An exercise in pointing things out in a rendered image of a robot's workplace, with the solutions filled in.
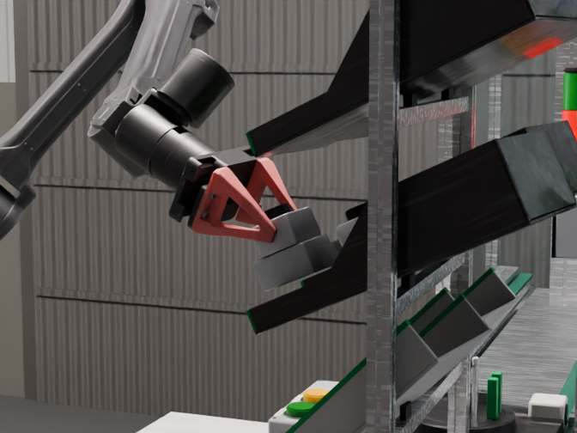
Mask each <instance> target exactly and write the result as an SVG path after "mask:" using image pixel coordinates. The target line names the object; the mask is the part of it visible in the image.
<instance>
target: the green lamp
mask: <svg viewBox="0 0 577 433"><path fill-rule="evenodd" d="M562 109H563V110H568V111H577V73H568V72H566V73H563V94H562Z"/></svg>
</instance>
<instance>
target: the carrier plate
mask: <svg viewBox="0 0 577 433"><path fill-rule="evenodd" d="M505 406H508V407H509V408H511V409H512V410H513V411H514V412H515V415H516V420H515V432H514V433H563V431H564V430H563V419H556V418H539V417H531V416H529V415H528V411H529V406H512V405H505Z"/></svg>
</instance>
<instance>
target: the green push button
mask: <svg viewBox="0 0 577 433"><path fill-rule="evenodd" d="M313 406H314V404H312V403H308V402H294V403H290V404H288V405H287V406H286V414H287V415H289V416H291V417H296V418H302V417H303V416H304V415H305V414H306V413H307V412H308V411H309V410H310V409H311V408H312V407H313Z"/></svg>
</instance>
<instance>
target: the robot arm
mask: <svg viewBox="0 0 577 433"><path fill-rule="evenodd" d="M219 8H220V7H219V6H218V5H217V4H216V2H215V1H214V0H122V1H121V2H120V4H119V6H118V7H117V9H116V11H115V12H114V14H113V15H112V17H111V18H110V20H109V21H108V22H107V24H106V25H105V26H104V27H103V28H102V29H101V30H100V31H99V32H98V33H97V34H96V35H95V37H94V38H93V39H92V40H91V41H90V42H89V43H88V45H87V46H86V47H85V48H84V49H83V50H82V51H81V52H80V54H79V55H78V56H77V57H76V58H75V59H74V60H73V61H72V63H71V64H70V65H69V66H68V67H67V68H66V69H65V70H64V72H63V73H62V74H61V75H60V76H59V77H58V78H57V79H56V81H55V82H54V83H53V84H52V85H51V86H50V87H49V88H48V89H47V90H46V92H45V93H44V94H43V95H41V96H40V98H39V99H38V100H37V101H36V102H35V103H34V104H33V106H32V107H31V108H30V109H29V110H28V111H27V112H26V113H25V115H24V116H23V117H22V118H21V119H20V120H19V121H18V122H17V123H16V125H15V126H14V127H13V128H11V129H10V130H9V131H8V132H7V133H6V134H5V135H3V136H2V137H1V138H0V175H1V176H2V177H3V178H4V179H5V180H7V181H8V182H9V183H10V184H11V185H12V186H13V187H14V188H15V189H16V190H15V192H14V193H13V194H11V193H10V192H9V191H7V190H6V189H5V188H4V187H3V186H1V185H0V240H1V239H2V238H3V237H5V235H6V234H7V233H8V232H9V231H10V230H11V229H12V228H13V227H14V226H15V225H16V223H17V222H18V221H19V219H20V218H21V215H22V214H23V211H24V210H25V209H26V208H27V207H28V206H29V204H30V203H31V202H32V201H33V200H34V199H35V198H36V196H37V193H36V192H35V191H34V190H33V189H32V188H31V187H29V186H28V185H27V182H28V181H29V178H30V176H31V174H32V172H33V171H34V169H35V167H36V166H37V164H38V163H39V161H40V159H41V158H42V156H43V155H44V154H45V153H46V151H47V150H48V149H49V148H50V147H51V146H52V145H53V144H54V142H55V141H56V140H57V139H58V138H59V137H60V136H61V134H62V133H63V132H64V131H65V130H66V129H67V128H68V127H69V125H70V124H71V123H72V122H73V121H74V120H75V119H76V117H77V116H78V115H79V114H80V113H81V112H82V110H83V109H84V108H85V107H86V106H87V105H88V104H89V102H90V101H91V100H92V99H93V98H94V97H95V96H96V95H97V94H98V93H99V92H100V91H101V90H102V89H103V88H104V86H105V85H106V84H107V83H108V82H109V81H110V80H111V78H112V77H113V76H114V75H115V74H116V73H117V72H118V70H119V69H120V68H121V67H122V66H123V65H124V64H125V62H126V61H127V60H128V61H127V63H126V66H125V69H124V72H123V74H122V76H121V78H120V81H119V83H118V86H117V88H116V89H115V90H114V91H113V92H112V93H111V94H110V95H109V96H108V97H107V98H106V99H105V100H104V103H103V105H102V107H101V108H100V109H99V110H98V112H97V113H96V114H95V115H94V116H93V118H91V122H90V124H91V126H90V128H89V130H88V136H89V137H90V138H91V139H92V140H93V141H94V142H95V143H97V144H98V145H99V146H100V147H101V148H102V149H103V150H104V151H105V152H106V153H107V154H108V155H109V156H110V157H111V158H112V159H113V160H114V161H115V162H117V163H118V164H119V165H120V166H121V167H122V168H123V169H124V170H125V171H126V172H128V173H129V174H130V175H131V176H132V177H133V178H139V177H141V176H142V175H144V174H146V175H148V176H149V177H151V178H155V179H158V180H159V181H161V182H162V183H164V184H165V185H167V186H168V187H170V188H171V189H173V190H174V191H176V193H175V196H174V199H173V202H172V205H171V208H170V211H169V213H168V215H169V216H170V217H171V218H173V219H174V220H175V221H177V222H178V223H181V220H182V217H187V216H190V218H189V221H188V223H187V227H188V228H189V229H191V230H193V231H194V232H195V233H197V234H200V235H216V236H224V237H232V238H240V239H245V240H251V241H261V242H267V243H272V242H273V241H274V238H275V236H276V232H277V230H276V227H275V226H274V225H273V223H272V222H271V221H270V219H269V218H268V217H267V216H266V215H265V213H264V212H263V211H262V209H261V206H262V205H261V204H260V203H259V202H260V200H261V198H262V196H263V193H264V189H265V187H266V185H267V186H268V187H269V188H270V190H271V192H272V193H273V195H274V196H275V197H276V199H277V201H278V202H279V204H286V203H288V204H290V207H291V209H292V211H294V210H297V208H296V207H295V205H294V203H293V201H292V200H291V198H290V196H289V195H288V193H287V191H286V188H285V186H284V184H283V183H282V180H281V177H280V175H279V173H278V172H277V170H276V166H275V164H274V162H273V161H271V160H270V159H268V158H267V157H265V156H263V157H258V158H256V157H255V156H254V154H253V153H252V149H251V147H250V145H249V146H245V147H240V148H236V149H228V150H224V151H220V150H218V149H216V148H215V147H213V146H212V145H210V144H209V143H207V142H205V141H204V140H203V139H202V138H200V137H198V136H197V135H195V134H194V133H192V132H191V131H188V130H187V129H186V128H185V127H188V126H191V127H193V128H196V129H198V128H199V127H200V126H201V125H202V124H203V122H204V121H205V120H206V119H207V118H208V117H209V116H210V115H211V114H212V113H213V112H214V110H215V109H216V108H217V107H218V105H219V104H220V103H221V102H222V101H223V99H224V98H225V97H226V96H227V95H228V93H229V92H230V91H231V90H232V89H233V87H234V86H235V83H234V80H233V78H232V77H231V76H230V75H229V74H228V72H227V71H226V70H225V69H224V68H223V67H222V66H221V65H220V64H219V63H217V62H216V61H215V60H214V59H213V58H212V57H211V56H209V55H208V54H206V53H205V52H202V51H200V50H198V49H195V48H194V49H191V51H190V52H189V53H188V54H187V55H186V56H185V58H184V59H183V57H184V54H185V49H186V46H187V43H188V39H189V37H190V38H191V39H192V40H193V41H194V40H196V39H198V38H199V37H201V36H202V35H203V34H205V33H206V32H207V31H208V30H209V29H210V28H211V27H212V26H213V25H215V23H216V18H217V16H218V12H219ZM182 59H183V60H182ZM182 125H183V126H185V127H183V126H182ZM239 207H240V208H239ZM238 208H239V211H238V214H237V216H236V218H235V220H237V221H238V222H242V223H248V224H252V225H256V226H259V227H260V230H258V229H250V228H245V227H241V226H236V225H231V224H226V223H222V222H224V221H227V220H231V219H233V218H234V217H235V215H236V213H237V210H238Z"/></svg>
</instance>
